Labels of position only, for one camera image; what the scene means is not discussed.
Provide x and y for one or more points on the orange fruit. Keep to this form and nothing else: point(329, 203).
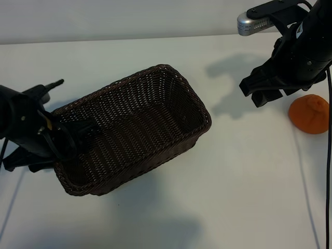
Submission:
point(308, 116)

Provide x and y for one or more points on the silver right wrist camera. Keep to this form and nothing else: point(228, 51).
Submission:
point(247, 24)

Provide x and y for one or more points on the dark brown woven basket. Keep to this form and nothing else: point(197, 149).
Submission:
point(135, 124)

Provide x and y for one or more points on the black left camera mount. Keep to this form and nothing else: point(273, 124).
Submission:
point(33, 90)

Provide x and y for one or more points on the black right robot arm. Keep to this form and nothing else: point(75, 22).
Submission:
point(321, 10)

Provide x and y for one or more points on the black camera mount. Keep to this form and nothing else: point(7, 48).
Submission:
point(275, 9)
point(33, 90)

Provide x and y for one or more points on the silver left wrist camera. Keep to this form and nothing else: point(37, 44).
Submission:
point(46, 97)

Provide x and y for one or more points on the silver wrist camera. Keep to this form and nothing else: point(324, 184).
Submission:
point(46, 97)
point(247, 24)

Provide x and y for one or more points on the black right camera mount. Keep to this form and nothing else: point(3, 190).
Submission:
point(275, 9)

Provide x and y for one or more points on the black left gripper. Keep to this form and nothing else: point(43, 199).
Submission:
point(28, 135)

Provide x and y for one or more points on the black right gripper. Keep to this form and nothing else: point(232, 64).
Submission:
point(301, 59)

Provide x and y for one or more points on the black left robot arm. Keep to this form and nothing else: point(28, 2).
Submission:
point(10, 111)

